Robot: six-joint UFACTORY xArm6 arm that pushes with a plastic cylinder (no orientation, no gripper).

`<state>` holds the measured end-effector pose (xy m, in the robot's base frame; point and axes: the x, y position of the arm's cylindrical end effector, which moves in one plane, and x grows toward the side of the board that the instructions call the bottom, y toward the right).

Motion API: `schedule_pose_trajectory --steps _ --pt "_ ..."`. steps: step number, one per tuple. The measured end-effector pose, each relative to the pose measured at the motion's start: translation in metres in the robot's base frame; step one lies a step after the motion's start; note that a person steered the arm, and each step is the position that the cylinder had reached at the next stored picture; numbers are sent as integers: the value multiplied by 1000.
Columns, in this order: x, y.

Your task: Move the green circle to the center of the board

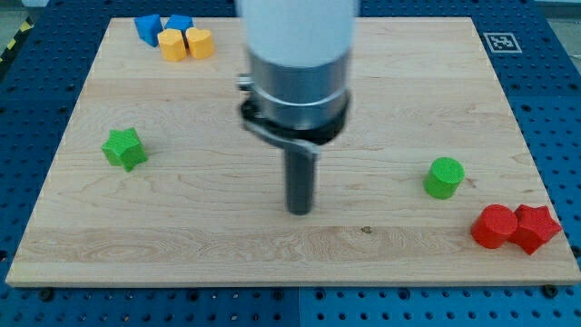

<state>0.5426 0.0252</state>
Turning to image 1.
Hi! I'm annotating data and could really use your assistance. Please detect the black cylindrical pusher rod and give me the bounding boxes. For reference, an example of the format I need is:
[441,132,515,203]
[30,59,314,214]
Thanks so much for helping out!
[284,150,316,215]

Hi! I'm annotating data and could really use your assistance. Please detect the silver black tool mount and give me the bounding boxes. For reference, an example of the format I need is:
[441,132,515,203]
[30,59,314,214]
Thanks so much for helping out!
[238,50,350,159]

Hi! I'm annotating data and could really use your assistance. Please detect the green cylinder block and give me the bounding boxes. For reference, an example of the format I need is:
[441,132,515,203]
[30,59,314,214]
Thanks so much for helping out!
[423,157,465,200]

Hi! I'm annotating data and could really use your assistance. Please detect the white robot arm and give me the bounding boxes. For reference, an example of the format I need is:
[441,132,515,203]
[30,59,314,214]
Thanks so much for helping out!
[235,0,359,215]

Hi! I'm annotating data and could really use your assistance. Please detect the wooden board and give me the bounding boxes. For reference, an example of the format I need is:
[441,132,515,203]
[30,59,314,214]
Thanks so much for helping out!
[6,17,580,288]

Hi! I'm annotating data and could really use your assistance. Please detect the yellow heart block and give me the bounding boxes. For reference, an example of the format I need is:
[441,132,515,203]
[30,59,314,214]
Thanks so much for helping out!
[185,27,215,60]

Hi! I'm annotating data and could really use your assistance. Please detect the yellow block left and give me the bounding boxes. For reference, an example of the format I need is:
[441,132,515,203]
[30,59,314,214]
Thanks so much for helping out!
[157,28,187,62]

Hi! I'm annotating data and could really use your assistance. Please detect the blue block right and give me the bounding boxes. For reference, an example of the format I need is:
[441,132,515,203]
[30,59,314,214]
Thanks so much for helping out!
[164,15,194,34]

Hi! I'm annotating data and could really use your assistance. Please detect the blue block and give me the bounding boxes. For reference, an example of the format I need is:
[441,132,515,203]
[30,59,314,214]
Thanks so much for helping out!
[133,14,162,47]
[164,15,194,34]

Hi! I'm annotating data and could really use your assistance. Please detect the blue block left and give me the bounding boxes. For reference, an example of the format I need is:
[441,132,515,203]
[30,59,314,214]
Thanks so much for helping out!
[133,14,162,47]

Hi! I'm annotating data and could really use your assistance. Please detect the green star block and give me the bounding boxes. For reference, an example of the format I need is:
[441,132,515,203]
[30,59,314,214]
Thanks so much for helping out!
[102,127,148,172]

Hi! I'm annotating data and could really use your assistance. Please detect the red cylinder block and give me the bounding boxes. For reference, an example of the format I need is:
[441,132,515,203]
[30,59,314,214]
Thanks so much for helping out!
[470,203,518,249]

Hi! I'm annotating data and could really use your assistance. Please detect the white fiducial marker tag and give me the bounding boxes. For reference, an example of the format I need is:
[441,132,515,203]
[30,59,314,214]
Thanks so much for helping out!
[483,32,522,54]

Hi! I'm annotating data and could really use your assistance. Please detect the red star block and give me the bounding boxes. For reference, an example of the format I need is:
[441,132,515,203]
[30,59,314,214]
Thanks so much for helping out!
[508,204,562,255]

